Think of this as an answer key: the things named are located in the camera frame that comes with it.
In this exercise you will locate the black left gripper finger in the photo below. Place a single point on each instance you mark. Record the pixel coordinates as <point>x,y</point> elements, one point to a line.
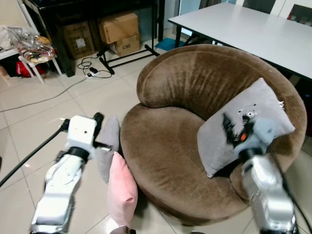
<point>99,122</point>

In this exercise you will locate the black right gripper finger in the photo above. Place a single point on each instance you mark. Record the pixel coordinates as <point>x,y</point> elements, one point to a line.
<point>229,129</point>

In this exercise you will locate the grey pillow with bear print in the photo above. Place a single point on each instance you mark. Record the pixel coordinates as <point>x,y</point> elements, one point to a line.
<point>219,141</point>

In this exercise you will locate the pink pillow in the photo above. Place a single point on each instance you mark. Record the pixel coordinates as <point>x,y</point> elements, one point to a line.
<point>122,190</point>

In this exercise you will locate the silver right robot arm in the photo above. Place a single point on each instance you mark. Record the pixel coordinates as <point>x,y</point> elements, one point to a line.
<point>268,195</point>

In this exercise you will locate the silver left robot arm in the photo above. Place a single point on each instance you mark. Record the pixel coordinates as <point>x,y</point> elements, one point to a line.
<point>58,190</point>

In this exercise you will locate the plain grey pillow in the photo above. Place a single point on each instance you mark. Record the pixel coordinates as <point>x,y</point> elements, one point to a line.
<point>109,141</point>

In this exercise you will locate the brown round velvet sofa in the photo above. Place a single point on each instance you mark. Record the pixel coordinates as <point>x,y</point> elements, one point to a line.
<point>165,146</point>

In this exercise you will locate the black metal floor stand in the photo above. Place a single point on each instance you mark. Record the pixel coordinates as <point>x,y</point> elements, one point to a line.
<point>126,57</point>

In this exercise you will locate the blue floor mat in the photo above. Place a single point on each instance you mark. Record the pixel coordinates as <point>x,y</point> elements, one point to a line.
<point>168,45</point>

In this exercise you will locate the power strip with plugs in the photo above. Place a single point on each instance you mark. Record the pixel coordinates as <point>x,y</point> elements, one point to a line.
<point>95,72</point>

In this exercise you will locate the small printed cardboard box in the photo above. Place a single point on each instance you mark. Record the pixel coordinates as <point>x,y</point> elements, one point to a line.
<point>129,46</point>

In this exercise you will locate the white stool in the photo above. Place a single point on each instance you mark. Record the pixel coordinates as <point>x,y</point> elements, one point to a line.
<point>29,68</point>

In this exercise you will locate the dark robot foot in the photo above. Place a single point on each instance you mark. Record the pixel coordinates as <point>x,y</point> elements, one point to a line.
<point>122,230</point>

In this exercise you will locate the red bag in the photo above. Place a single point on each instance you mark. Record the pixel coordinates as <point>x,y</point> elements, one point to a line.
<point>24,70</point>

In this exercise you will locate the large light cardboard box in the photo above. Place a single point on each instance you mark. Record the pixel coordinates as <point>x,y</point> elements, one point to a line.
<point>119,27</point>

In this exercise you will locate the white rectangular table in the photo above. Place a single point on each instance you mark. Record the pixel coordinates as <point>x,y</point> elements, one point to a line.
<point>243,29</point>

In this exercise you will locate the clear plastic snack bag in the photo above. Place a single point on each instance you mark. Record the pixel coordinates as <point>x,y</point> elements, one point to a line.
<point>31,46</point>

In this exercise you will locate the black desk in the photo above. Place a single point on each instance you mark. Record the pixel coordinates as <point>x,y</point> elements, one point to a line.
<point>58,9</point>

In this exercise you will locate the white chair with dark back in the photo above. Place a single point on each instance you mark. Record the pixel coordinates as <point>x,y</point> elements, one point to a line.
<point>300,14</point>
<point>261,5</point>

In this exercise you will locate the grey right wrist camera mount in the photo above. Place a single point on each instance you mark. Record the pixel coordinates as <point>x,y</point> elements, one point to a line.
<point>263,134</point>

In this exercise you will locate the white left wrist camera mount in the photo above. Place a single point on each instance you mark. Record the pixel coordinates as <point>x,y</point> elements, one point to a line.
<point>80,131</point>

